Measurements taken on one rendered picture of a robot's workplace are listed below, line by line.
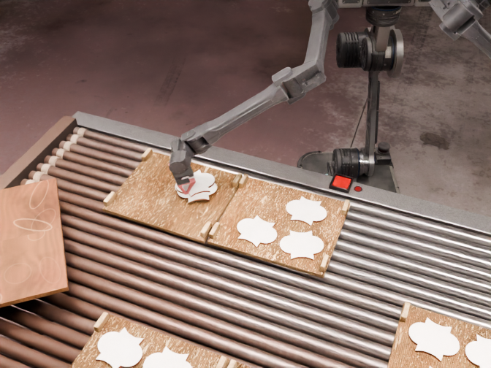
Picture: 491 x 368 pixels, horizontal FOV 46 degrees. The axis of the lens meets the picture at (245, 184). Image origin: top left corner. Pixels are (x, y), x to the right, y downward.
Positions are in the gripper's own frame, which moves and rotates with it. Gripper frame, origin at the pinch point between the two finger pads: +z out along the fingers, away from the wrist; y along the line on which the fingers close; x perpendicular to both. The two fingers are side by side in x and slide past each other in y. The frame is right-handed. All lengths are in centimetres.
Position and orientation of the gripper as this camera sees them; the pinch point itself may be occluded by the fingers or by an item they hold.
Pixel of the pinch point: (183, 185)
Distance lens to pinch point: 214.0
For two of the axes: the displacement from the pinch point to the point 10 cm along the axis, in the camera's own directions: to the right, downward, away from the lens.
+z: 0.0, 7.3, 6.9
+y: -3.5, -6.4, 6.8
